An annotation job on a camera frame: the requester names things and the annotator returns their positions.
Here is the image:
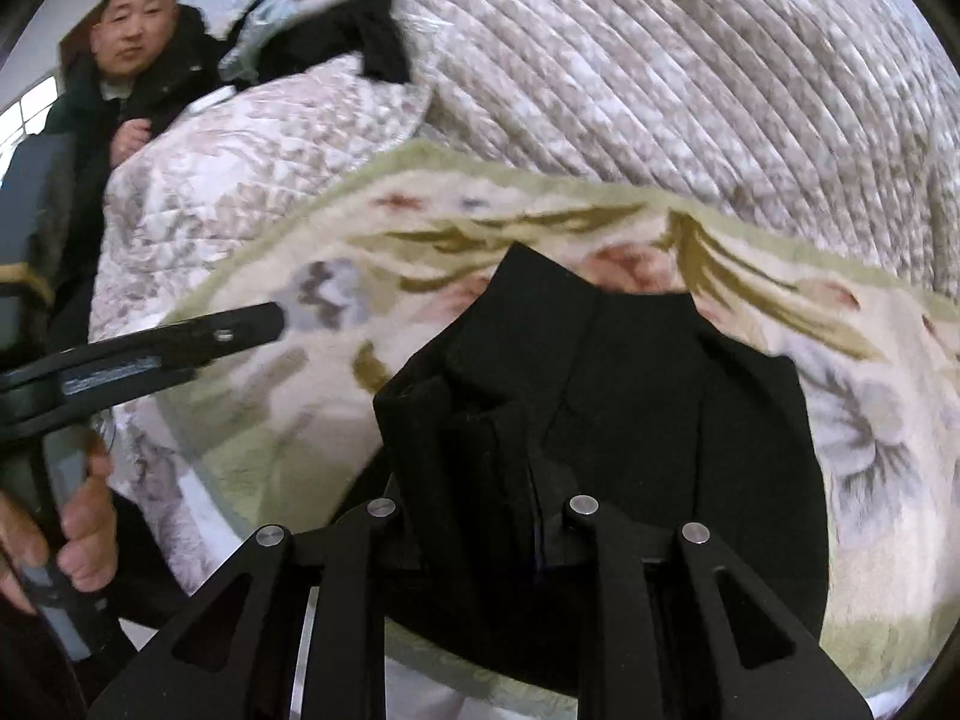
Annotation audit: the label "bystander hand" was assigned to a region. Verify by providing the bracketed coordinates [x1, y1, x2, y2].
[109, 119, 151, 169]

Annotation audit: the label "beige floral quilted bedspread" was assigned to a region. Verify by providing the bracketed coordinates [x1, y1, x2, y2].
[93, 0, 958, 587]

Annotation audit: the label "dark clothes pile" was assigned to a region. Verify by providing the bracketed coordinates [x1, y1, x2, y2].
[218, 0, 410, 88]

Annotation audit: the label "floral fleece blanket green border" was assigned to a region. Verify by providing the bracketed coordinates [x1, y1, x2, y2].
[135, 142, 958, 718]

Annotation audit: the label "black pants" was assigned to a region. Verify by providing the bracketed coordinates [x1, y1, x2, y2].
[374, 245, 828, 692]

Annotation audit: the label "bystander man in black jacket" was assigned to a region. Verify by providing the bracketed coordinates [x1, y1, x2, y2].
[44, 0, 223, 351]

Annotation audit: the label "operator left hand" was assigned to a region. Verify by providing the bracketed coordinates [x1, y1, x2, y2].
[2, 431, 119, 616]

